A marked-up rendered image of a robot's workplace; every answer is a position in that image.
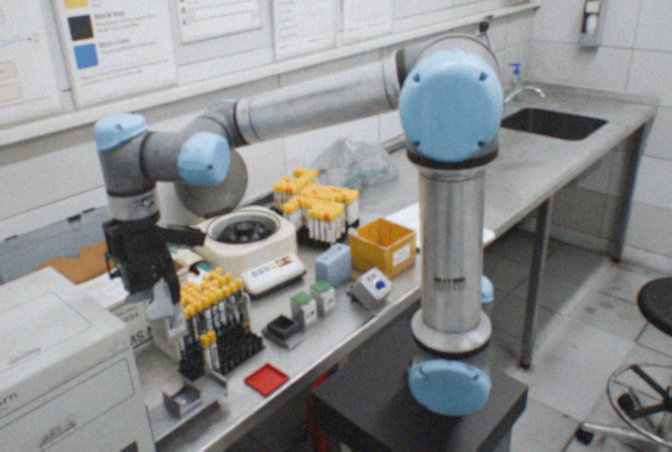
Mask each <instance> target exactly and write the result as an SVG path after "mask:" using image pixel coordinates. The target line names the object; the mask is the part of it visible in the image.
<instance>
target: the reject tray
mask: <svg viewBox="0 0 672 452"><path fill-rule="evenodd" d="M289 379H290V376H289V375H287V374H286V373H284V372H283V371H281V370H280V369H277V368H275V367H274V365H272V364H271V363H269V362H267V363H265V364H263V365H262V367H260V368H259V369H257V370H256V371H254V372H253V373H251V374H250V375H248V376H246V377H245V378H243V382H244V383H245V384H247V385H248V386H251V387H252V388H253V389H255V390H256V391H258V392H259V393H261V395H262V396H263V397H267V396H269V395H270V393H271V392H273V391H274V390H275V389H277V388H279V387H280V386H282V385H283V384H284V383H286V382H287V381H289Z"/></svg>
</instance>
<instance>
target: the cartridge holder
mask: <svg viewBox="0 0 672 452"><path fill-rule="evenodd" d="M261 334H263V335H266V336H268V337H270V339H271V340H273V341H275V342H277V343H280V344H281V345H283V346H285V347H287V348H289V349H290V348H291V347H294V346H295V345H296V344H297V343H299V342H300V341H301V340H303V339H304V337H305V332H303V331H301V330H299V322H298V321H296V320H294V319H291V318H289V317H287V316H285V315H283V314H281V315H279V316H277V317H275V318H274V319H273V320H271V321H270V322H268V323H267V326H266V327H265V328H262V329H261Z"/></svg>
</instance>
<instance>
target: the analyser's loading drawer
mask: <svg viewBox="0 0 672 452"><path fill-rule="evenodd" d="M204 372H205V374H204V375H203V376H201V377H200V378H198V379H197V381H195V382H194V383H191V382H190V381H189V379H187V378H186V377H185V376H183V384H184V386H182V387H181V388H178V389H177V390H175V391H174V392H172V393H171V395H168V393H167V392H166V391H163V390H161V392H162V398H163V402H162V403H160V404H158V405H157V406H155V407H154V409H152V410H151V411H148V417H149V421H151V426H150V427H152V431H153V437H154V441H155V442H156V441H158V440H159V439H161V438H162V437H163V435H166V434H167V433H169V432H170V431H172V430H173V429H175V428H176V427H177V426H180V425H181V424H183V423H184V421H186V420H187V419H188V418H190V417H191V416H194V415H195V414H197V413H198V412H199V411H201V410H202V409H204V407H205V406H208V405H209V404H210V403H212V402H213V401H215V400H216V399H218V398H219V397H222V396H223V395H224V396H226V397H229V390H228V383H227V379H226V378H225V377H223V376H222V375H219V374H218V373H217V372H215V371H214V370H212V369H211V368H210V367H208V365H204ZM182 401H186V403H185V404H182Z"/></svg>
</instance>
